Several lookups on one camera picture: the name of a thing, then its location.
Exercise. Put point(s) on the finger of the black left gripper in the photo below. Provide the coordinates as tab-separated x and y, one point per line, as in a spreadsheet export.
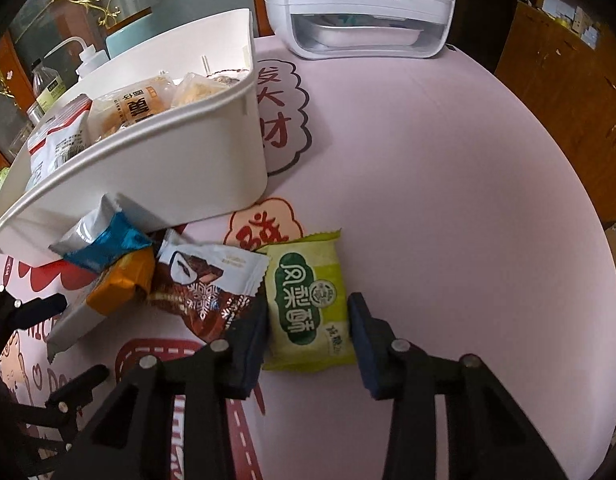
17	315
63	405

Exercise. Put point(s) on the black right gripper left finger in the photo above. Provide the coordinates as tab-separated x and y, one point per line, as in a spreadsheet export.
130	435

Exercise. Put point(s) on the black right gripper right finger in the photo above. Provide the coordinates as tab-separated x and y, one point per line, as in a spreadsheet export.
489	435

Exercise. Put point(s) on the brown chocolate snack packet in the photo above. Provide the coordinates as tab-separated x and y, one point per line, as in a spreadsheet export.
209	286

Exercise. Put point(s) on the green pineapple cake packet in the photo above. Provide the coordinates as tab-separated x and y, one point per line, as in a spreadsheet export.
307	302

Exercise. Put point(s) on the yellow rice cracker snack pack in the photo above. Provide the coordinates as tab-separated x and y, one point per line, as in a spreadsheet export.
194	88

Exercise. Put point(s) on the white orange snack bar packet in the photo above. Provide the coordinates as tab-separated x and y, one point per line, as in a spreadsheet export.
106	243

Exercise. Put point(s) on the white red snack pouch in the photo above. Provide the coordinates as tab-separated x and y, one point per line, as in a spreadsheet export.
60	139

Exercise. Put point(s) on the brown pastry packet in bin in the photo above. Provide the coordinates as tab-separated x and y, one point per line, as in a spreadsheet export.
129	105

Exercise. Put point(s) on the green label bottle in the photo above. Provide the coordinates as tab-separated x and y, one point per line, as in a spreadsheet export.
47	84

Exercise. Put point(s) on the white plastic storage bin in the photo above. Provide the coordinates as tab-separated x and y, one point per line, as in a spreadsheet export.
198	161

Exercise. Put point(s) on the white squeeze bottle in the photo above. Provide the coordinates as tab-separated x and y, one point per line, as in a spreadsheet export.
90	58

